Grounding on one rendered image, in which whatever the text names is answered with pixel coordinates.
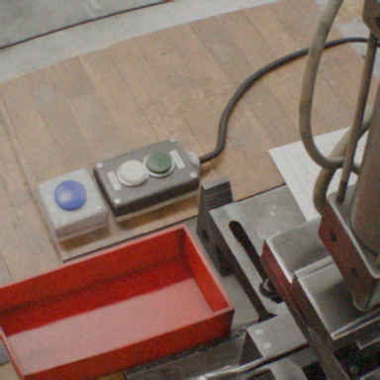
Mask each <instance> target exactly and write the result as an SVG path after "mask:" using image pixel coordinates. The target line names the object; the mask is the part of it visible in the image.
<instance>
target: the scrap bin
mask: <svg viewBox="0 0 380 380"><path fill-rule="evenodd" d="M234 312H235V307H234V306H233V302H232V301H231V300H230V298H229V296H228V295H227V294H226V292H225V289H224V287H223V286H222V284H221V283H220V281H219V280H218V278H217V277H216V275H215V271H213V269H212V267H211V265H210V264H209V262H208V261H207V259H206V258H205V256H204V254H203V252H202V249H201V248H200V246H199V245H198V243H197V241H196V240H195V239H194V237H193V235H192V234H191V232H190V231H189V229H188V227H187V225H186V224H185V223H183V224H182V225H179V226H176V227H173V228H170V229H167V230H165V231H163V232H160V233H154V234H151V235H149V236H147V237H142V238H139V239H137V240H134V241H129V242H127V243H124V244H121V245H119V246H116V247H111V248H109V249H106V250H103V251H101V252H99V253H97V252H96V253H94V254H91V255H89V256H86V257H82V258H79V259H77V260H74V261H69V262H68V263H65V264H61V265H59V266H57V267H55V268H50V269H48V270H43V271H42V272H39V273H35V274H32V275H30V276H29V275H28V276H26V277H24V278H19V279H17V280H13V281H11V282H7V283H5V284H3V285H2V284H1V285H0V339H1V341H2V343H3V345H4V346H5V348H6V350H7V352H8V354H9V356H10V359H11V361H12V364H13V366H14V368H15V370H16V372H17V374H18V376H19V378H20V379H21V380H94V379H98V378H100V377H101V378H102V377H104V376H108V375H111V374H115V373H116V372H118V373H119V372H120V371H126V370H127V369H131V368H134V367H138V366H140V365H142V364H147V363H149V362H154V361H155V360H159V359H161V358H163V357H168V356H170V355H173V354H177V353H179V352H182V351H186V350H189V349H190V348H193V347H198V346H199V345H202V344H204V343H209V342H211V341H214V340H216V339H218V338H221V337H225V336H227V335H229V334H230V332H231V327H232V322H233V317H234Z"/></svg>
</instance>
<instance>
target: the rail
mask: <svg viewBox="0 0 380 380"><path fill-rule="evenodd" d="M306 346H308V343H307V341H306V340H303V341H301V342H299V343H296V344H295V345H292V346H290V347H288V348H286V349H283V350H280V351H277V352H275V353H273V354H270V355H269V356H267V357H264V358H261V359H258V360H255V361H254V362H251V363H249V364H247V365H243V366H241V367H239V368H237V369H235V372H236V375H239V374H240V373H242V372H244V371H248V370H251V369H252V368H255V367H257V366H260V365H263V364H266V363H267V362H270V361H272V360H274V359H276V358H280V357H283V356H285V355H287V354H289V353H291V352H293V351H295V350H298V349H299V348H303V347H306Z"/></svg>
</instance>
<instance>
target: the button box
mask: <svg viewBox="0 0 380 380"><path fill-rule="evenodd" d="M368 41H369V40H368V38H362V37H355V38H354V37H349V38H342V39H336V40H331V41H328V42H326V44H325V47H324V48H329V47H334V46H336V45H341V44H346V43H351V44H353V43H368ZM309 50H310V47H306V48H302V49H301V50H296V51H295V52H291V53H290V54H288V55H285V56H282V57H281V58H278V59H276V60H275V61H272V62H270V63H269V64H266V65H264V67H262V68H259V69H258V71H256V72H254V73H252V74H251V76H249V78H248V79H246V80H245V81H244V82H243V84H242V85H241V86H239V87H238V89H237V92H236V93H235V94H234V95H233V97H232V98H231V100H229V102H228V105H227V107H226V108H225V110H224V112H223V114H222V117H221V119H220V121H219V140H218V144H217V146H216V148H215V149H214V150H213V151H211V152H209V153H207V154H205V155H203V156H197V155H196V153H195V152H194V151H190V152H188V153H185V152H184V150H183V146H182V145H181V143H180V141H179V140H178V139H177V138H170V139H167V140H165V141H162V142H157V143H151V144H149V145H145V146H142V147H139V148H137V149H134V150H131V151H128V152H125V153H123V154H120V155H117V156H114V157H112V158H109V159H106V160H103V161H100V162H97V163H96V164H94V166H93V175H94V182H95V186H96V188H97V189H98V191H99V193H100V195H101V196H102V198H103V202H104V204H105V206H106V207H107V209H108V210H109V212H110V214H111V216H112V218H113V220H114V222H115V223H118V222H121V221H123V220H126V219H128V218H131V217H134V216H136V215H139V214H145V213H147V212H150V211H153V210H155V209H158V208H161V207H163V206H166V205H169V204H172V203H175V202H178V201H181V200H182V199H185V198H188V197H194V196H197V195H198V193H199V188H200V182H201V177H200V176H199V174H198V173H200V172H201V164H203V163H205V162H208V161H210V160H212V159H214V158H216V157H218V156H219V155H220V154H221V152H222V151H223V148H224V146H225V141H226V134H227V122H228V119H229V117H230V113H231V111H232V109H233V108H234V106H235V105H236V103H237V101H238V99H239V97H240V96H241V94H243V93H244V91H245V90H246V88H247V87H248V86H249V85H250V84H251V83H253V81H254V80H256V79H257V78H259V77H260V76H261V75H263V74H265V73H266V72H267V71H269V70H272V69H273V68H275V67H276V66H277V67H278V66H279V65H281V64H283V63H285V62H287V61H288V60H293V59H294V58H298V57H299V56H303V55H305V54H307V53H309ZM154 152H164V153H165V154H167V155H168V156H169V157H171V160H172V165H171V169H170V170H169V171H168V172H167V173H165V174H163V175H156V174H152V173H150V172H149V171H148V170H147V167H146V160H147V158H148V156H149V155H150V154H152V153H154ZM128 161H139V162H141V163H142V164H143V165H144V166H145V169H146V177H145V178H144V180H142V181H141V182H138V183H128V182H126V181H124V180H123V179H122V177H121V167H122V165H123V163H126V162H128Z"/></svg>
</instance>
